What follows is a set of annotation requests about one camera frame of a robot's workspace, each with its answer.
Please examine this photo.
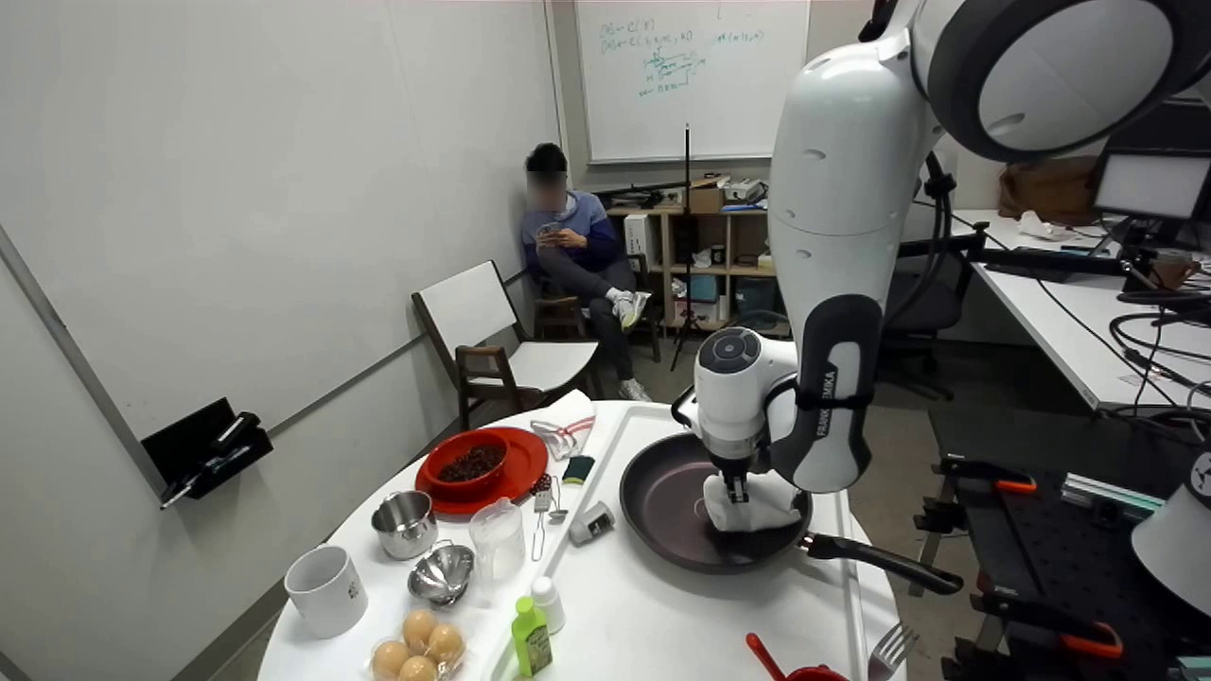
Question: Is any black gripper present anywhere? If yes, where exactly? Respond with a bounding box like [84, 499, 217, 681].
[714, 453, 764, 508]

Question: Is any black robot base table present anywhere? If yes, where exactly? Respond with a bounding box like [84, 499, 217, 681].
[923, 401, 1211, 681]

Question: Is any black frying pan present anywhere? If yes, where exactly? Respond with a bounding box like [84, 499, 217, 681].
[615, 431, 969, 603]

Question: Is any small gray device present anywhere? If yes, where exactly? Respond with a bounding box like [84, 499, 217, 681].
[567, 499, 620, 548]

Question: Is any white cloth with red stripes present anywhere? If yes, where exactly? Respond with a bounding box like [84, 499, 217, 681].
[527, 384, 600, 460]

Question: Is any wooden shelf unit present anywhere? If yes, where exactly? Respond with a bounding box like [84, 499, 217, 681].
[653, 203, 791, 344]

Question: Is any red measuring cup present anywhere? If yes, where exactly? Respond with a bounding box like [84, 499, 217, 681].
[740, 628, 853, 681]

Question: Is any small white bottle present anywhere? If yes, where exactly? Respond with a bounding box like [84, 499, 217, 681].
[527, 571, 567, 635]

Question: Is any metal fork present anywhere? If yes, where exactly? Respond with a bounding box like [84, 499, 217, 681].
[868, 622, 914, 681]

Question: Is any black office chair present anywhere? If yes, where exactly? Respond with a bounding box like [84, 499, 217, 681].
[882, 239, 980, 401]

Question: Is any clear plastic cup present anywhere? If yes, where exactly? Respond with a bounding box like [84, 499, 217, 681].
[464, 494, 528, 591]

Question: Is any green squeeze bottle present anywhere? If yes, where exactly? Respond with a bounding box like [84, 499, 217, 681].
[506, 593, 559, 681]

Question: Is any red bowl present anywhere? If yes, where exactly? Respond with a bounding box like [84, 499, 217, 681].
[421, 431, 522, 499]

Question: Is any seated person in blue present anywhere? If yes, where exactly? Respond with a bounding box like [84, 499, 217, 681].
[514, 140, 653, 337]

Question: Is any small steel bowl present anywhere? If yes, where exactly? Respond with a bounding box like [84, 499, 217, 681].
[406, 542, 482, 609]

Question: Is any wooden chair with white panels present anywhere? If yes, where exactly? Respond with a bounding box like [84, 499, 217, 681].
[411, 257, 600, 427]

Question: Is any steel cup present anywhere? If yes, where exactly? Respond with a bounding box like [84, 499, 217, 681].
[368, 487, 443, 565]

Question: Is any white desk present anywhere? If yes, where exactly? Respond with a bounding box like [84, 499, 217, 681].
[957, 203, 1211, 421]

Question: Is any pale green metal bar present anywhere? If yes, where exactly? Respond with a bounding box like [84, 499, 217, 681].
[1059, 470, 1170, 517]

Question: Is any brown cardboard box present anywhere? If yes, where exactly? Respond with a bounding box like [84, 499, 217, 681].
[998, 154, 1101, 228]

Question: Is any white mug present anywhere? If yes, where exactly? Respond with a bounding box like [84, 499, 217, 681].
[280, 542, 372, 638]

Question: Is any white conical device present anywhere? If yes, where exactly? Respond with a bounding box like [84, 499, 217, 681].
[1126, 450, 1211, 622]

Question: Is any computer monitor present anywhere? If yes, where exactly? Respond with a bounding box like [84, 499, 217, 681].
[1088, 105, 1211, 228]

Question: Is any black clamp orange handle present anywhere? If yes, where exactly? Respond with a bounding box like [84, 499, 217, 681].
[938, 450, 1043, 504]
[969, 584, 1126, 666]

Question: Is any large wall whiteboard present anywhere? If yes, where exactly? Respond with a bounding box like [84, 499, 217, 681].
[571, 0, 812, 168]

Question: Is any black wall marker holder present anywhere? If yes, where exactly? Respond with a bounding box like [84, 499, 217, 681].
[139, 398, 275, 508]

